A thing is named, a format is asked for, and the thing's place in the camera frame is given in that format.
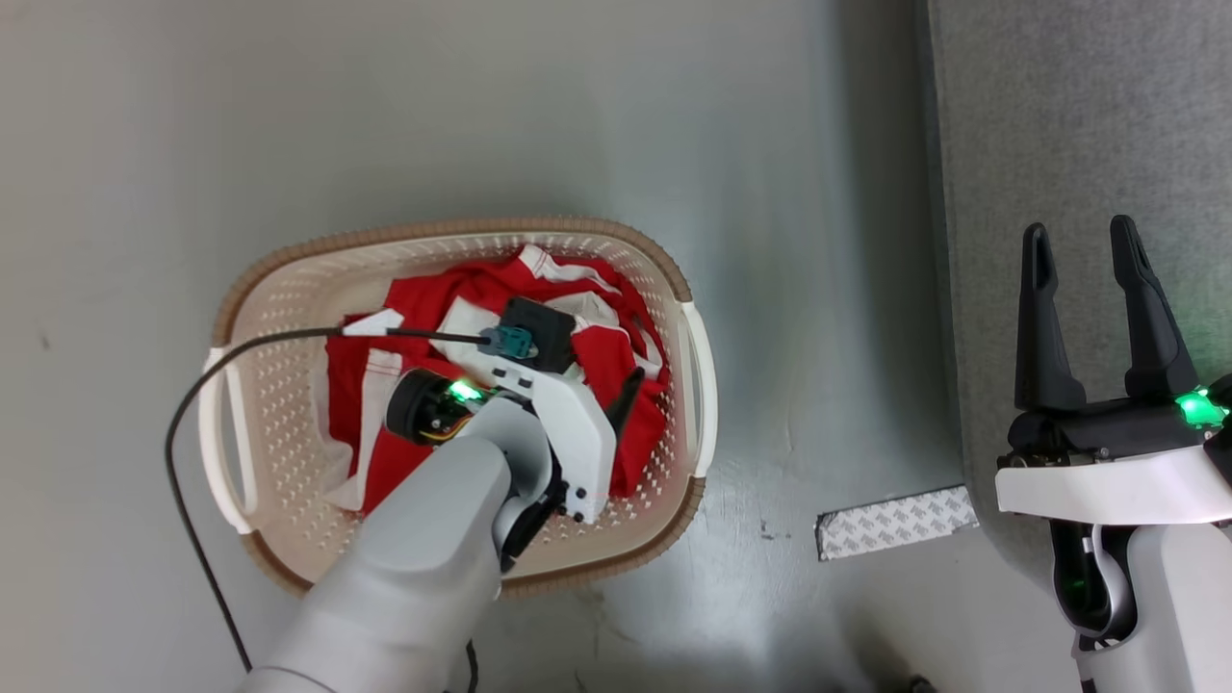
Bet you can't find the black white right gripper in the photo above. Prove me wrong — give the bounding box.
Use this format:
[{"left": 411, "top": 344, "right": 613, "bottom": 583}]
[{"left": 994, "top": 215, "right": 1232, "bottom": 526}]

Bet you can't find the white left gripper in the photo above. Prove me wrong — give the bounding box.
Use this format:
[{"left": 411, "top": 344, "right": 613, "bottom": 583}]
[{"left": 491, "top": 363, "right": 646, "bottom": 525}]

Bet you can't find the red and white garment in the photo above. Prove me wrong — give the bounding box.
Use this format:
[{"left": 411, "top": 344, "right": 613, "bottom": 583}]
[{"left": 322, "top": 244, "right": 673, "bottom": 513}]

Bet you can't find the beige perforated laundry basket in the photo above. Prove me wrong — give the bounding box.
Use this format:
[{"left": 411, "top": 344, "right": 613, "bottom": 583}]
[{"left": 199, "top": 217, "right": 718, "bottom": 600}]

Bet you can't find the grey fabric sofa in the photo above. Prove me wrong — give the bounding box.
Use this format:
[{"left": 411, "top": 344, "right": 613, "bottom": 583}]
[{"left": 926, "top": 0, "right": 1232, "bottom": 590}]

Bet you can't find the patterned grey tape strip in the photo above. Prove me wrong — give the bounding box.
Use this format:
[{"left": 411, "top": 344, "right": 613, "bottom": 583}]
[{"left": 816, "top": 486, "right": 980, "bottom": 561}]

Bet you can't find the teal cable connector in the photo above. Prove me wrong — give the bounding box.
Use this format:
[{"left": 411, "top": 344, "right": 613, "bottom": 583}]
[{"left": 478, "top": 325, "right": 536, "bottom": 361}]

